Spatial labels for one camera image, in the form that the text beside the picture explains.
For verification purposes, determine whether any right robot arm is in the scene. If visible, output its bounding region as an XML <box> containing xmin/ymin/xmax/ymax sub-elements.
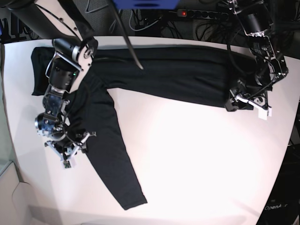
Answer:
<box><xmin>0</xmin><ymin>0</ymin><xmax>98</xmax><ymax>168</ymax></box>

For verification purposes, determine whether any grey cable bundle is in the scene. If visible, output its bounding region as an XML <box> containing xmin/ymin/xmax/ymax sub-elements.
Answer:
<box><xmin>109</xmin><ymin>9</ymin><xmax>122</xmax><ymax>33</ymax></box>

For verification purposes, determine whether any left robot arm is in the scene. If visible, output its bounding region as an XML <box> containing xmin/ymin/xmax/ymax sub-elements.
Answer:
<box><xmin>225</xmin><ymin>0</ymin><xmax>289</xmax><ymax>116</ymax></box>

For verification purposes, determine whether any black power strip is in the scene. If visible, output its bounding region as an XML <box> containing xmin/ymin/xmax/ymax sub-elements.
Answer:
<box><xmin>176</xmin><ymin>9</ymin><xmax>229</xmax><ymax>21</ymax></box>

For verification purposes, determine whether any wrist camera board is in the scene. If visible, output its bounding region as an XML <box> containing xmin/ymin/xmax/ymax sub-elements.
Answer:
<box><xmin>258</xmin><ymin>107</ymin><xmax>272</xmax><ymax>120</ymax></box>
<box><xmin>61</xmin><ymin>158</ymin><xmax>76</xmax><ymax>169</ymax></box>

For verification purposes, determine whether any black long-sleeve T-shirt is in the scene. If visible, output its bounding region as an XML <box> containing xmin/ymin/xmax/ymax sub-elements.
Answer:
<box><xmin>30</xmin><ymin>44</ymin><xmax>270</xmax><ymax>211</ymax></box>

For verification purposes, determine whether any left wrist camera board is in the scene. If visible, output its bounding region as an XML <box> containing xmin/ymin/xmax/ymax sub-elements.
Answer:
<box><xmin>258</xmin><ymin>107</ymin><xmax>272</xmax><ymax>120</ymax></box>

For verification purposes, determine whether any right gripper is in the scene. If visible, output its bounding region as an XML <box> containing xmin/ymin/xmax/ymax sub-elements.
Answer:
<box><xmin>45</xmin><ymin>131</ymin><xmax>97</xmax><ymax>161</ymax></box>

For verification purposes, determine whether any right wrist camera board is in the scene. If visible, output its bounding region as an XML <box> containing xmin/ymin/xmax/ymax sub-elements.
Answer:
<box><xmin>61</xmin><ymin>158</ymin><xmax>76</xmax><ymax>169</ymax></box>

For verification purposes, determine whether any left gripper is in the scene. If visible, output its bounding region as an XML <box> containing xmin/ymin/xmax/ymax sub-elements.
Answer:
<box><xmin>225</xmin><ymin>88</ymin><xmax>270</xmax><ymax>112</ymax></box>

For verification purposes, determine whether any black OpenArm case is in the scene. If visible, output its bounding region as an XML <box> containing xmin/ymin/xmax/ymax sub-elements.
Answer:
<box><xmin>257</xmin><ymin>144</ymin><xmax>300</xmax><ymax>225</ymax></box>

